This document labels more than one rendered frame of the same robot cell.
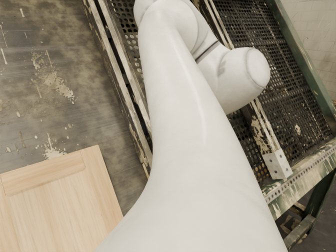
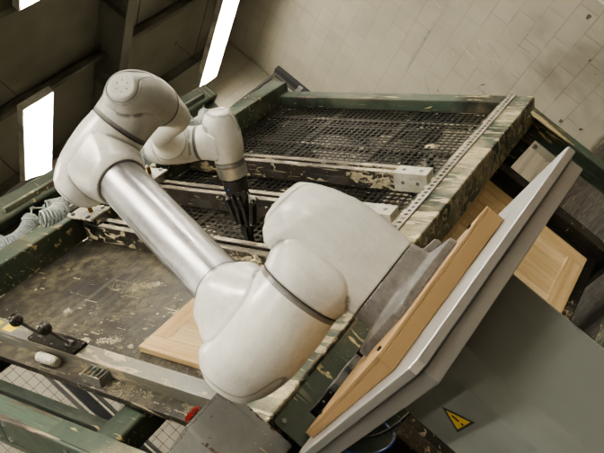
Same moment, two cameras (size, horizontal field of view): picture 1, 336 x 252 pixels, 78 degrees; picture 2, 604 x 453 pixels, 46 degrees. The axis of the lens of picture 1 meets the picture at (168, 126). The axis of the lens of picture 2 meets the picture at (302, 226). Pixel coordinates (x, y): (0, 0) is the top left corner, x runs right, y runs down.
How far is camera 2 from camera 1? 1.75 m
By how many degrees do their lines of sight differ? 34
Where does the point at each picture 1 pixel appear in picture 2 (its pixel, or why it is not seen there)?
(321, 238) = not seen: outside the picture
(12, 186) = (167, 333)
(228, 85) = (213, 128)
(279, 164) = (407, 174)
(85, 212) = not seen: hidden behind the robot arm
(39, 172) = (178, 318)
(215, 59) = (199, 129)
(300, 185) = (460, 169)
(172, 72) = not seen: hidden behind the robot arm
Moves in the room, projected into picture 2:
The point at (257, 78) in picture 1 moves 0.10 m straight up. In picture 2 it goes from (219, 113) to (193, 92)
